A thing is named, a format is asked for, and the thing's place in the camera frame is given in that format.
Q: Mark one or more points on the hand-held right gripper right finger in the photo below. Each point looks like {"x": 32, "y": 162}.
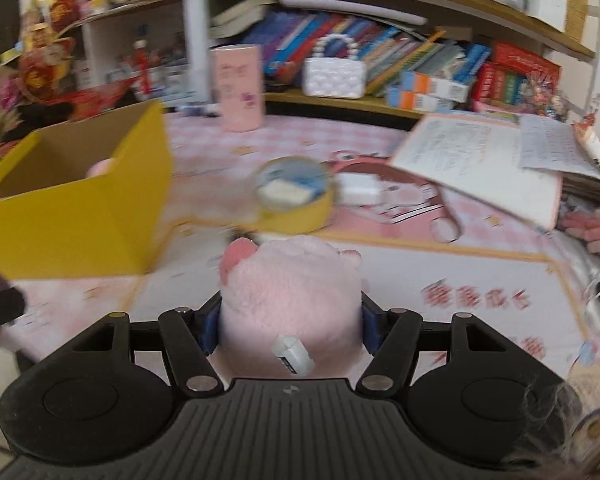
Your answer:
{"x": 370, "y": 329}

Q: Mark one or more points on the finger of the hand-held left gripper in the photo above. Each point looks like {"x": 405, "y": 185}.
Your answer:
{"x": 2, "y": 310}

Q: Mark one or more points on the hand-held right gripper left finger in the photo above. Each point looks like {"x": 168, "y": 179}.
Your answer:
{"x": 211, "y": 331}

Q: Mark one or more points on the pink plush toy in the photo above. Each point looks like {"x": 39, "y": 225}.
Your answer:
{"x": 290, "y": 295}

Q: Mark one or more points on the yellow cardboard box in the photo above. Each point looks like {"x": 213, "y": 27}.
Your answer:
{"x": 70, "y": 230}

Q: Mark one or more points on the yellow curved toy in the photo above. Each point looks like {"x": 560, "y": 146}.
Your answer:
{"x": 305, "y": 212}

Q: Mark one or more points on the white printed table mat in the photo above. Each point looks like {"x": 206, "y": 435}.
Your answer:
{"x": 430, "y": 270}

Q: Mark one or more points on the white charger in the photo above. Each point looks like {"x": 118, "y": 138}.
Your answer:
{"x": 355, "y": 187}

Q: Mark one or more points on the white block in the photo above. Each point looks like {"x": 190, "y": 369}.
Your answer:
{"x": 285, "y": 191}

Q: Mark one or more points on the small pink plush ball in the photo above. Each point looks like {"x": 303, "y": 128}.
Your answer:
{"x": 102, "y": 169}

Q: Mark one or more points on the open exercise book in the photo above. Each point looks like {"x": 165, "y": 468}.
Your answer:
{"x": 460, "y": 160}

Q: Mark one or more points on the pink checked tablecloth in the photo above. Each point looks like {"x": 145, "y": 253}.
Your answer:
{"x": 300, "y": 135}

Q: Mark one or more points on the wooden bookshelf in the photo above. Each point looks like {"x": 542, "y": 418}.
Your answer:
{"x": 330, "y": 101}

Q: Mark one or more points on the orange white blue box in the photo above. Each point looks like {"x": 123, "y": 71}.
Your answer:
{"x": 417, "y": 101}
{"x": 435, "y": 84}

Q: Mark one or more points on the cream fuzzy garment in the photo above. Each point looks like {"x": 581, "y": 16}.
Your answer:
{"x": 587, "y": 425}

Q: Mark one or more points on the pink fluffy plush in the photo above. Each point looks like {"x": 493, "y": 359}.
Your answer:
{"x": 592, "y": 232}

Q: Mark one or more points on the pink cylindrical container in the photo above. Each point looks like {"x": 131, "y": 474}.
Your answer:
{"x": 237, "y": 85}

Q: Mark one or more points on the white quilted handbag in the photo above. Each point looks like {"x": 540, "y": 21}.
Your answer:
{"x": 332, "y": 77}

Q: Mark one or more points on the printed paper sheet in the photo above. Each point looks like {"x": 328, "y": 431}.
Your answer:
{"x": 550, "y": 145}

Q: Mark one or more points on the red figurine decoration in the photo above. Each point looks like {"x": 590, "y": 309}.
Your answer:
{"x": 47, "y": 50}

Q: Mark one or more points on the red figure pen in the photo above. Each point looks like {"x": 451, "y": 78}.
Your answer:
{"x": 142, "y": 70}

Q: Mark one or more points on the row of colourful books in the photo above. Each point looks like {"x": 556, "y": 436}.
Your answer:
{"x": 390, "y": 50}

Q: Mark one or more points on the white storage rack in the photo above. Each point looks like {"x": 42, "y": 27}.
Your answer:
{"x": 105, "y": 45}

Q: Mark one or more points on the colourful cellophane bag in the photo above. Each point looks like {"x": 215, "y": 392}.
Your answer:
{"x": 545, "y": 95}

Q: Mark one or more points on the red boxed book set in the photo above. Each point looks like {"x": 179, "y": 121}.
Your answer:
{"x": 515, "y": 75}

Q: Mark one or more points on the white pole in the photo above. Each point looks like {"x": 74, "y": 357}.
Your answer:
{"x": 197, "y": 30}

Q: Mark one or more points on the rolled white paper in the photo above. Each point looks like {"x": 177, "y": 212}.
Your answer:
{"x": 360, "y": 10}

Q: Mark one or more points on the stack of lying books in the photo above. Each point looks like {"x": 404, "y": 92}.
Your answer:
{"x": 245, "y": 12}

